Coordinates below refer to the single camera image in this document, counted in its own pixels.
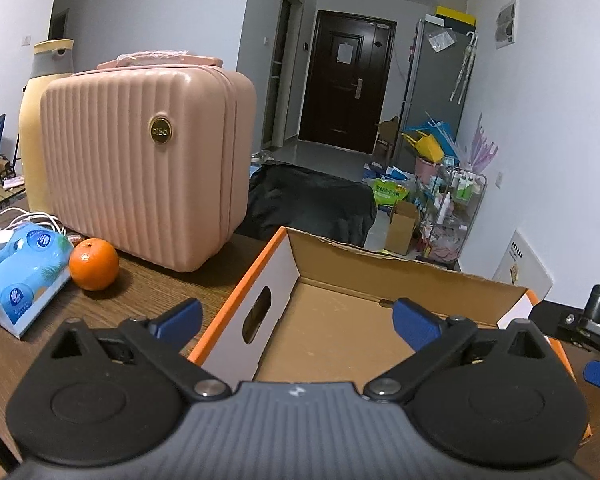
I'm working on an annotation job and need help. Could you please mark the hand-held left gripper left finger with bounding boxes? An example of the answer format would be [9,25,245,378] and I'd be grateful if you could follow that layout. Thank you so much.
[32,298,233,403]

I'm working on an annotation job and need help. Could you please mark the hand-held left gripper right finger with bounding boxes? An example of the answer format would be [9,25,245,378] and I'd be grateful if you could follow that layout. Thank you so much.
[362,297,573,403]

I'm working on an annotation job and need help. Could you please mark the orange and white cardboard box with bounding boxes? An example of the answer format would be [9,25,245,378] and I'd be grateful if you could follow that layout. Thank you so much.
[187,226,593,446]

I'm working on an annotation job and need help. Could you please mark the white board with yellow sticker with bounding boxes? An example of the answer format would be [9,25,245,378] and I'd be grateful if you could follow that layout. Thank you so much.
[491,229,554,302]

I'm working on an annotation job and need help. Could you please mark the small brown cardboard box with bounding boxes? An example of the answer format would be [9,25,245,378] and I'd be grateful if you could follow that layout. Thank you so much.
[384,201,422,256]

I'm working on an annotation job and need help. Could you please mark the orange fruit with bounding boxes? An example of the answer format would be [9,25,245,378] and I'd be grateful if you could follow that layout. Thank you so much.
[69,238,120,292]

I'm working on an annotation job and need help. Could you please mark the green printed bag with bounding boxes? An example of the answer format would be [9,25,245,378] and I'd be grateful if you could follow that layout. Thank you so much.
[371,178,412,207]

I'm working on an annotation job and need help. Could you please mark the pink bucket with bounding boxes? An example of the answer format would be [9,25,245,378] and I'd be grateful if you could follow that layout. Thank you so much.
[414,155,444,187]

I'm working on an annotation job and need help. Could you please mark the blue tissue pack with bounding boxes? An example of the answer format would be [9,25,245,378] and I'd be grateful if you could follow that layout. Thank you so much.
[0,222,74,339]

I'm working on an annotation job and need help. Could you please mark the pink ribbed suitcase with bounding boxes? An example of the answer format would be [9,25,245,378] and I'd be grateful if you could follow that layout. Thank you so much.
[40,60,257,273]

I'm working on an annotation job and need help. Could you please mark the black bag on floor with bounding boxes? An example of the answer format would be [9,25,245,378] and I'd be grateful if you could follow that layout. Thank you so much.
[235,162,378,249]

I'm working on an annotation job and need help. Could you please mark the open brown cardboard box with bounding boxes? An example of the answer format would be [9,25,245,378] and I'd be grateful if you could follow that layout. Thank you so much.
[374,116,402,162]

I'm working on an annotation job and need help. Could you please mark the grey refrigerator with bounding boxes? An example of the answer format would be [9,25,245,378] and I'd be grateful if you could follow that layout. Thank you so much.
[399,18,478,171]

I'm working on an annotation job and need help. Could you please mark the dark brown entrance door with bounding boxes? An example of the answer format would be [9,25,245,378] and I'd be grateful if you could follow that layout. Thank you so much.
[299,10,397,155]

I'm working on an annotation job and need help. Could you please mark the white folded umbrella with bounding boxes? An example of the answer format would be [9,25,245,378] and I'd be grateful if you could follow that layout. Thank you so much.
[450,30,479,106]

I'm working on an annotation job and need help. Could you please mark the pink wrapped packet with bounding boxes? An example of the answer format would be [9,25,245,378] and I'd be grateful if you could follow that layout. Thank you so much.
[97,50,224,70]

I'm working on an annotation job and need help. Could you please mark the cream yellow water jug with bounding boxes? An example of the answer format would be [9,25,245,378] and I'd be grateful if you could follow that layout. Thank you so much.
[19,39,76,213]

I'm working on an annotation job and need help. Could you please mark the clear plastic bag on refrigerator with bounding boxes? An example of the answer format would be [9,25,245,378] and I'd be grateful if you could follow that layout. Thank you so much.
[426,29,459,54]

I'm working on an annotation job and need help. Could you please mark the yellow and black box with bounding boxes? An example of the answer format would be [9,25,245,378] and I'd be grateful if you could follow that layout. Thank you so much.
[435,6,478,34]

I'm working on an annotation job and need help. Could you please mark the metal wire rack cart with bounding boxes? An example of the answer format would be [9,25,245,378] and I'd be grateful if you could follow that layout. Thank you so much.
[419,166,488,269]

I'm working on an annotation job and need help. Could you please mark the white cables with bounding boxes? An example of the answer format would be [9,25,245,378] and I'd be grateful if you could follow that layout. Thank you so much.
[0,206,65,241]

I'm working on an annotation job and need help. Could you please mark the side door frame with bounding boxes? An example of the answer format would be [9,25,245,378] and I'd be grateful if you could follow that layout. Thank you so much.
[261,0,306,151]

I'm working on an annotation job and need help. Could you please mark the white wall panel box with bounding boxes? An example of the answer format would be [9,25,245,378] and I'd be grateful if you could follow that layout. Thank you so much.
[495,0,520,50]

